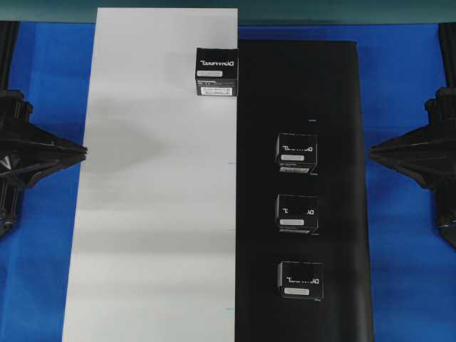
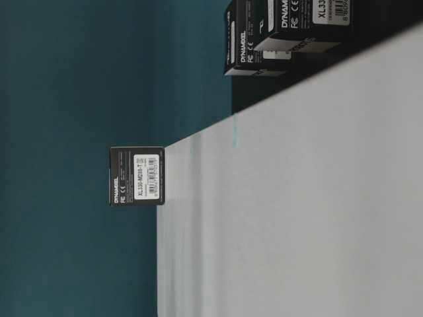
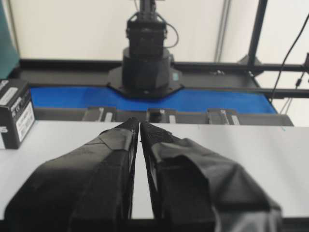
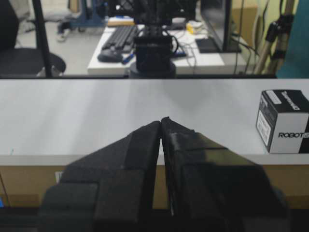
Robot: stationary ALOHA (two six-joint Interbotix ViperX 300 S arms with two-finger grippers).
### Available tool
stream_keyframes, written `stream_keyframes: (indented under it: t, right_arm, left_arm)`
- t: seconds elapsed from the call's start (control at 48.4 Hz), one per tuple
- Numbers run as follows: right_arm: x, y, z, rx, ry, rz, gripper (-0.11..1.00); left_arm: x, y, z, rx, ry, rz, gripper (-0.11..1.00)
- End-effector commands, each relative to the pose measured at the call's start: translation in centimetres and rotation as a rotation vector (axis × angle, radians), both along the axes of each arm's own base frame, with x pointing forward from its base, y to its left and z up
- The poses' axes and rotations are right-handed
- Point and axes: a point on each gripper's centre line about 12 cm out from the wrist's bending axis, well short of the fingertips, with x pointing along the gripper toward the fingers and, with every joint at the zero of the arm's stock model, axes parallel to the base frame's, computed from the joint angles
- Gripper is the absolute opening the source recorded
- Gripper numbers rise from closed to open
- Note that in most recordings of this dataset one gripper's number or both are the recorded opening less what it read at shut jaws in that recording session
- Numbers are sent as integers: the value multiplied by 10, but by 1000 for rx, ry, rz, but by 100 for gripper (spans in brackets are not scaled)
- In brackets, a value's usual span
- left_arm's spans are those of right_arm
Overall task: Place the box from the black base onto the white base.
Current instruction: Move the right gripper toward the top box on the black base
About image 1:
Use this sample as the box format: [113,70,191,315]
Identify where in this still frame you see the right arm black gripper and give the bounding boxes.
[369,123,455,190]

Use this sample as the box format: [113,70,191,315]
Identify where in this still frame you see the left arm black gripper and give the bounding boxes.
[1,120,88,188]

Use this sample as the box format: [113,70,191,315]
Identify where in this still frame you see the black box row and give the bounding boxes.
[277,261,324,301]
[276,133,318,175]
[275,194,320,236]

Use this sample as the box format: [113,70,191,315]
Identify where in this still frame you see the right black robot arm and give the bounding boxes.
[369,88,455,247]

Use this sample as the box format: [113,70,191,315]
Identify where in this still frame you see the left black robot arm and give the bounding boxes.
[1,90,88,236]

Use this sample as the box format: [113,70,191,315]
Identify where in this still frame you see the black base board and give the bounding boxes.
[234,40,373,341]

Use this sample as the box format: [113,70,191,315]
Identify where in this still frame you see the white base board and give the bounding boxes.
[63,8,238,341]

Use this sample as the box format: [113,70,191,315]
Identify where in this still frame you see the black box on white base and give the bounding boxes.
[195,47,238,97]

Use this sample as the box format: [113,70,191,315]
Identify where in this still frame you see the left black aluminium rail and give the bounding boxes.
[0,21,20,90]

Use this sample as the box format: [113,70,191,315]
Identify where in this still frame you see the black aluminium rail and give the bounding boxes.
[0,21,20,90]
[438,22,456,88]

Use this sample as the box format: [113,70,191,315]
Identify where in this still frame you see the right black aluminium rail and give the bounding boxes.
[438,22,456,88]

